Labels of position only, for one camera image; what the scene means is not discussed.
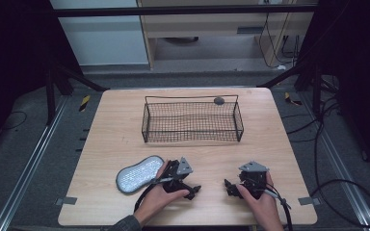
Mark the yellow black striped tape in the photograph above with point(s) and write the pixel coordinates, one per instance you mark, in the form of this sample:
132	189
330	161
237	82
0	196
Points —
84	103
291	99

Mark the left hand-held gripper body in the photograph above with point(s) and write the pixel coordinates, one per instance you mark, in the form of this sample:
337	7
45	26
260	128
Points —
177	174

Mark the grey round basket tag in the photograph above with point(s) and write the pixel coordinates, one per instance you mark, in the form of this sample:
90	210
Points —
219	100

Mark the grey shoe insole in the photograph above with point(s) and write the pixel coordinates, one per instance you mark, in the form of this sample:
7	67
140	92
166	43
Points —
139	175

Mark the person's left hand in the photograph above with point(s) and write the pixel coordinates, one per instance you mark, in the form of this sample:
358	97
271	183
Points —
155	202

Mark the black metal frame crossbar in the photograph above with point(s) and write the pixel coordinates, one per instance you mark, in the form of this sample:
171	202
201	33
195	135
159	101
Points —
179	11

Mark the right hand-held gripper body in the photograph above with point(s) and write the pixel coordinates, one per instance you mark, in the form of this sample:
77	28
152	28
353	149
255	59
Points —
253	179

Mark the person's right hand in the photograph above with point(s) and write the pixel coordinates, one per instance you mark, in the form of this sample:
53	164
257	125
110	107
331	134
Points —
265	208

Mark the black metal stand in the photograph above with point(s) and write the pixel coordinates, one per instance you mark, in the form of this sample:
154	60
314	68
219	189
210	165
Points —
316	86
50	93

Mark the aluminium floor rail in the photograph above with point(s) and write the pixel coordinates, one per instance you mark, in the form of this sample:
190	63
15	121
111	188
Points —
29	170
345	179

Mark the grey tape strip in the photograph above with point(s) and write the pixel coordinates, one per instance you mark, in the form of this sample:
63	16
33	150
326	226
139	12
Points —
66	200
309	201

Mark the light wooden desk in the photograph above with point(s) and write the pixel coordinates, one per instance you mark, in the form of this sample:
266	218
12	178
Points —
205	24

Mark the white cabinet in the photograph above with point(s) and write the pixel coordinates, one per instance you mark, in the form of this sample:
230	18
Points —
102	41

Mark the black curtain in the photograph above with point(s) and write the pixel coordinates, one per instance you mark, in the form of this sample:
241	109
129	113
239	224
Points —
9	57
359	64

